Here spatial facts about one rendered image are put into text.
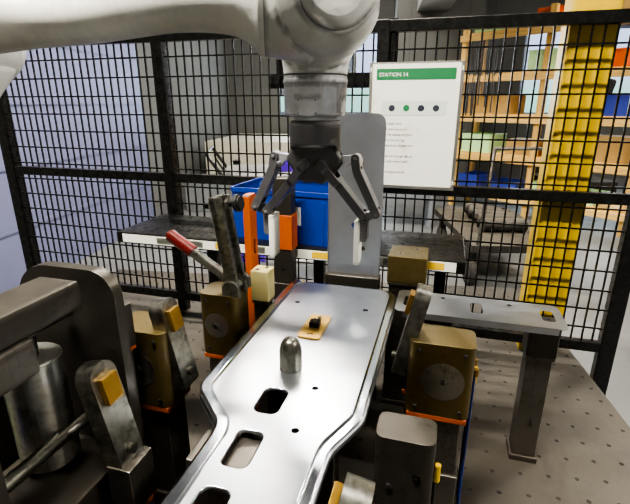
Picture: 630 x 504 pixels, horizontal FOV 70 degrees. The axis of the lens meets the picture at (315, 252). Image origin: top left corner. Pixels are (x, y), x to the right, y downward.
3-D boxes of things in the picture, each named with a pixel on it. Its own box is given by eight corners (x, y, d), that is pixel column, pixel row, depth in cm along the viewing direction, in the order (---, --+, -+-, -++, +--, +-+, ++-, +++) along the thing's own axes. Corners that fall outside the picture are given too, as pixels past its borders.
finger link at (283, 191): (309, 165, 66) (302, 158, 66) (264, 218, 70) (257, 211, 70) (317, 162, 69) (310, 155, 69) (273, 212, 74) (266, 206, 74)
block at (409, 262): (415, 408, 102) (427, 258, 91) (380, 402, 104) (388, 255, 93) (417, 388, 110) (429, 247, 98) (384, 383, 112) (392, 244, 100)
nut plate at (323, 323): (319, 340, 72) (319, 334, 71) (296, 337, 73) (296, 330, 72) (332, 317, 79) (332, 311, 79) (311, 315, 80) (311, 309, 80)
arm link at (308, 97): (339, 73, 58) (338, 121, 60) (353, 77, 66) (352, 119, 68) (273, 74, 60) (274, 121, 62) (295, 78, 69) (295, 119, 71)
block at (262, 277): (273, 436, 94) (267, 272, 82) (257, 433, 95) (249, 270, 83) (279, 425, 97) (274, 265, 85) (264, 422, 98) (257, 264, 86)
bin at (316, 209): (343, 249, 106) (344, 195, 102) (231, 236, 117) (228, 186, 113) (362, 232, 121) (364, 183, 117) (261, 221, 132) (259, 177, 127)
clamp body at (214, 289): (244, 469, 86) (234, 298, 75) (198, 459, 88) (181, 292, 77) (258, 445, 92) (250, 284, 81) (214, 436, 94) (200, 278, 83)
